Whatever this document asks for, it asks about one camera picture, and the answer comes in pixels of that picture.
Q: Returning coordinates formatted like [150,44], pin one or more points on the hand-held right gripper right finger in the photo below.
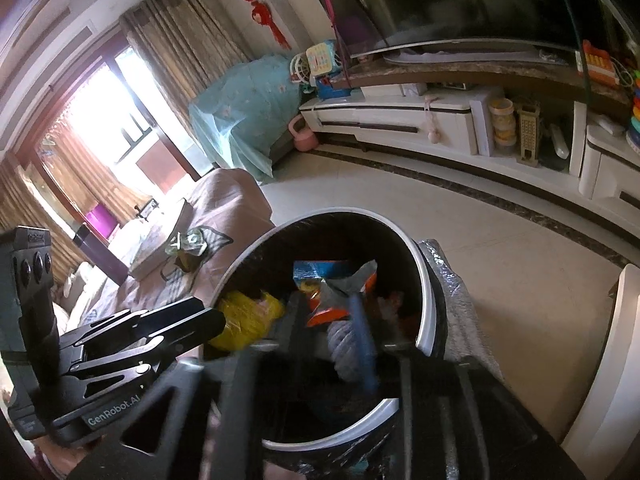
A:
[362,345]

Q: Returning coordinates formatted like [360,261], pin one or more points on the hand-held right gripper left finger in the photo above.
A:
[287,320]

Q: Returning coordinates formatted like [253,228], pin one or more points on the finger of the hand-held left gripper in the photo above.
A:
[185,332]
[125,322]

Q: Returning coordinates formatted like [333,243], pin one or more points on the white foam net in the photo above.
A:
[342,347]

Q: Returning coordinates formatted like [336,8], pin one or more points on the yellow plastic bag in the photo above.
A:
[245,320]

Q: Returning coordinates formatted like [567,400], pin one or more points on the orange and blue snack packet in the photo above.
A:
[330,285]

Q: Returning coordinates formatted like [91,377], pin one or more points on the black bin with white rim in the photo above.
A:
[425,280]

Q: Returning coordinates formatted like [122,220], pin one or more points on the person's left forearm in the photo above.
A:
[80,460]

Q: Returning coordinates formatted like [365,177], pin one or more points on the purple thermos bottle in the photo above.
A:
[102,257]

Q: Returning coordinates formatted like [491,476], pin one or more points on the white flat box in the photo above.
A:
[155,240]

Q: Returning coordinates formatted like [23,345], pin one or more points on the green foil packet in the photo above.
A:
[187,244]

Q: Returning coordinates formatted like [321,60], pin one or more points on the purple box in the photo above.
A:
[100,222]

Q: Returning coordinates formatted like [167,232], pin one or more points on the brown patterned curtain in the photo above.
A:
[190,50]
[35,205]

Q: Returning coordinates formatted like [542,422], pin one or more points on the pink kettlebell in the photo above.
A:
[304,137]

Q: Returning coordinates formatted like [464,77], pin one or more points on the teal cover cloth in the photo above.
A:
[240,110]

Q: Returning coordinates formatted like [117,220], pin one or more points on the white television cabinet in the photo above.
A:
[390,117]

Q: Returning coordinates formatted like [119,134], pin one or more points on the pink hanging tag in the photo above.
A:
[431,120]

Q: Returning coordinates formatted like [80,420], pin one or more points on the white side cabinet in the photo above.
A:
[610,360]

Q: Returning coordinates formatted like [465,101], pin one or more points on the colourful toy pile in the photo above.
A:
[322,70]

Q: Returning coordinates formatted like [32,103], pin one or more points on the stacked yellow containers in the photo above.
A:
[501,122]

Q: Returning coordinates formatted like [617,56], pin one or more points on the beige grater toy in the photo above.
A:
[528,135]

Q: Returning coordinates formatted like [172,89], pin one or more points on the white remote control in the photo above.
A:
[559,141]

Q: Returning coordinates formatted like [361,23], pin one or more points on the red hanging decoration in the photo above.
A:
[255,0]

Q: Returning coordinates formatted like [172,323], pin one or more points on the rainbow stacking rings toy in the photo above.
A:
[635,115]

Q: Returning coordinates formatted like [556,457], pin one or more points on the orange toy keyboard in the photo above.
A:
[600,67]

